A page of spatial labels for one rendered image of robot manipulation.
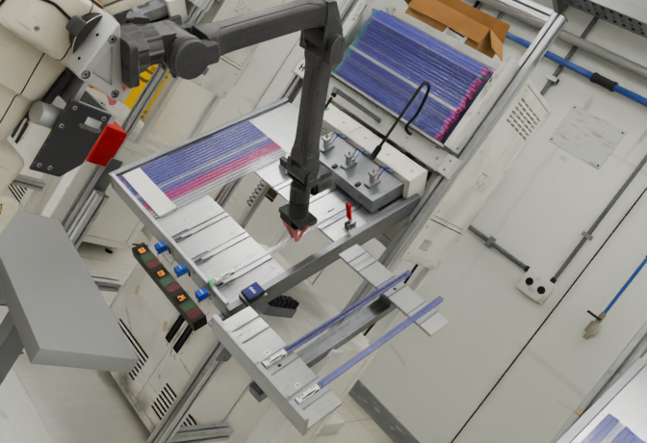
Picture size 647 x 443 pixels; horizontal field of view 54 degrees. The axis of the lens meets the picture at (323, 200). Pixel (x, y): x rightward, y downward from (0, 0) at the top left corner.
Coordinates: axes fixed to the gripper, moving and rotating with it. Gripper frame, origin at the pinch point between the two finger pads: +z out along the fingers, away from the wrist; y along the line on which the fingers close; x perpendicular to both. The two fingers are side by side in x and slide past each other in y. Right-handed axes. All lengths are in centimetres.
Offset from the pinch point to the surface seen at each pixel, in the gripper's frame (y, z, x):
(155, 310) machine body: 40, 51, 27
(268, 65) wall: 221, 87, -157
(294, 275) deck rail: -9.9, 2.6, 8.2
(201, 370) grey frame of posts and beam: -11.2, 19.0, 39.0
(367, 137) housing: 16.2, -10.7, -41.8
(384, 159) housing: 4.3, -10.4, -38.3
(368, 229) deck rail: -10.1, -0.8, -19.4
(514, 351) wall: -28, 122, -127
